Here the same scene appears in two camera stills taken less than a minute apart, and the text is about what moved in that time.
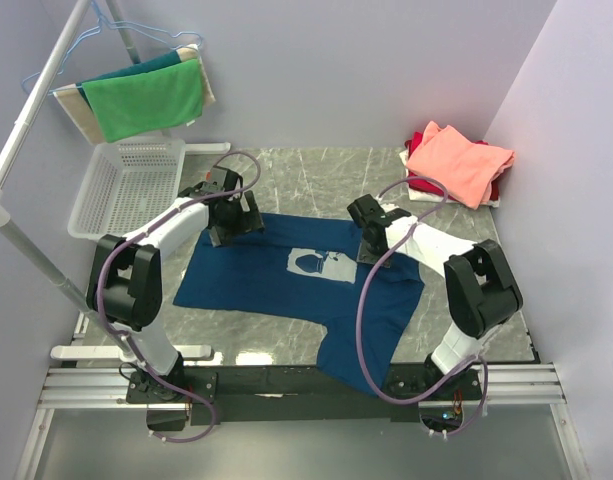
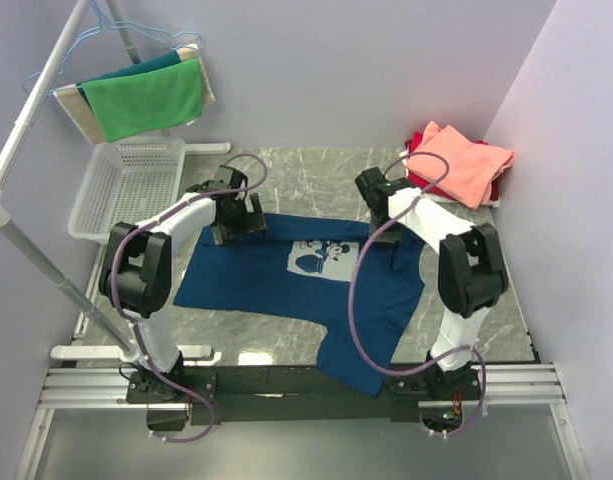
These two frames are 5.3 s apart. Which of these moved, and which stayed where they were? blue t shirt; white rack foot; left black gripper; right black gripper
Moved: right black gripper
Stayed: blue t shirt; left black gripper; white rack foot
